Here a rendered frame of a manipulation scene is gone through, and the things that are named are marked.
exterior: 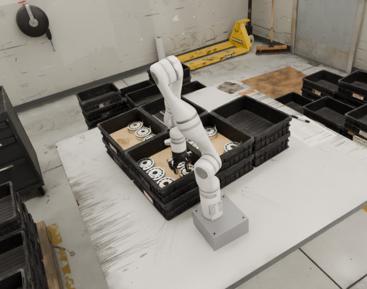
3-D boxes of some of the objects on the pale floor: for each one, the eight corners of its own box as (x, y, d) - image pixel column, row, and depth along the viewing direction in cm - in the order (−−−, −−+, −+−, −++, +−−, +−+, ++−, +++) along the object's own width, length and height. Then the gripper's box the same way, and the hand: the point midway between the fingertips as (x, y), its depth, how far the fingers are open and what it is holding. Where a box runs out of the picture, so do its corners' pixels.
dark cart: (50, 195, 294) (6, 110, 242) (-2, 217, 279) (-60, 132, 227) (41, 162, 339) (2, 85, 286) (-4, 179, 324) (-54, 101, 272)
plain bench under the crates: (381, 253, 208) (412, 172, 167) (161, 409, 156) (130, 348, 115) (234, 140, 327) (232, 77, 286) (83, 208, 275) (54, 143, 234)
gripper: (168, 156, 150) (171, 181, 160) (195, 145, 155) (197, 170, 165) (161, 148, 156) (165, 172, 165) (188, 137, 161) (190, 162, 170)
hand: (181, 169), depth 164 cm, fingers open, 5 cm apart
